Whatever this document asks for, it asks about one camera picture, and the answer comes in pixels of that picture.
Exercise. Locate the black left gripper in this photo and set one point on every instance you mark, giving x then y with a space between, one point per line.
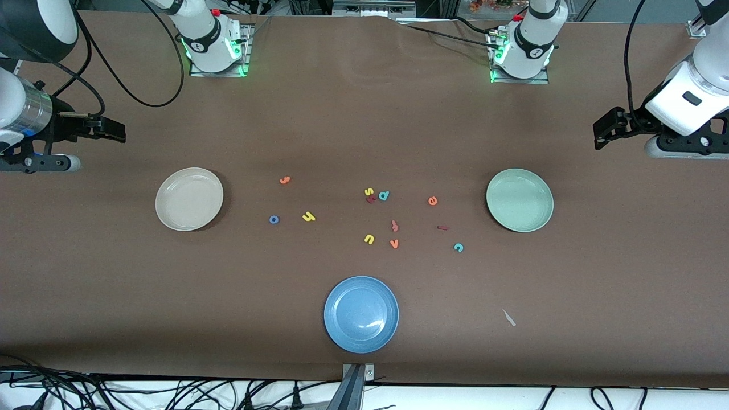
628 121

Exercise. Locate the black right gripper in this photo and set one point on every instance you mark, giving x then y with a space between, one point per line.
64 124

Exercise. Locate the yellow foam letter h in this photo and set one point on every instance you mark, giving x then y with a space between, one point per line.
306 216

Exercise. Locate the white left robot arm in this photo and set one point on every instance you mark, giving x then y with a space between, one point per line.
535 40

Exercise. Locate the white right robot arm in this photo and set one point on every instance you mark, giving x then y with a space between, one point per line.
211 45

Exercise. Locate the beige round plate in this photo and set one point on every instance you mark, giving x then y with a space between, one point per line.
189 199

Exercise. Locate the green round plate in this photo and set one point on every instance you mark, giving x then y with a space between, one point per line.
519 200

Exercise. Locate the orange decorative items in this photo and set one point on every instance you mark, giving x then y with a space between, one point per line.
490 4

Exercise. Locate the small white paper scrap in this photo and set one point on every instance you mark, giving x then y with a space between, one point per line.
509 318

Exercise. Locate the brown table cover sheet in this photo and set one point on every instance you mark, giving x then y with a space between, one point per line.
364 114

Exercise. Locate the grey power strip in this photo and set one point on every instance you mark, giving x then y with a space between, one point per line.
373 8

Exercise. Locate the blue round plate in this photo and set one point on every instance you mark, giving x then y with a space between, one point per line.
361 314

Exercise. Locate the aluminium frame profile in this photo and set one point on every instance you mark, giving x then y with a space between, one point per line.
697 28

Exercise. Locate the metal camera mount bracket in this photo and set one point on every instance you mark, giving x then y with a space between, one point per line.
354 393

